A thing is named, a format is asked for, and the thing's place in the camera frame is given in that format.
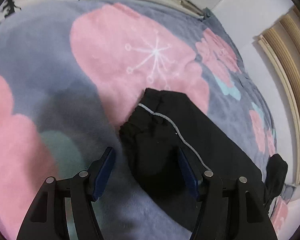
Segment wooden bed headboard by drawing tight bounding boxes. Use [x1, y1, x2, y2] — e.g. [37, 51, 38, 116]
[258, 6, 300, 185]

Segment grey pink floral blanket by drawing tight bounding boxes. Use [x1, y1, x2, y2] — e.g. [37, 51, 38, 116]
[0, 1, 277, 239]

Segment black hooded jacket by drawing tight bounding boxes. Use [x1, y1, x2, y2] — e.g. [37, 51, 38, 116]
[119, 88, 288, 230]

